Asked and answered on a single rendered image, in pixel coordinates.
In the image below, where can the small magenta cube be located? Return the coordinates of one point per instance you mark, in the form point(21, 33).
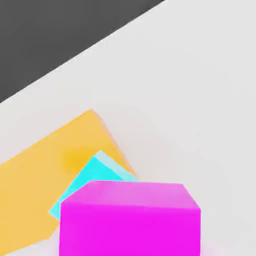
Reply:
point(130, 226)

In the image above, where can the small cyan cube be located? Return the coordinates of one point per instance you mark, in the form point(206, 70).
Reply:
point(94, 172)

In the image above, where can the large orange box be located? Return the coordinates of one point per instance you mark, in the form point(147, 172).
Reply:
point(34, 180)

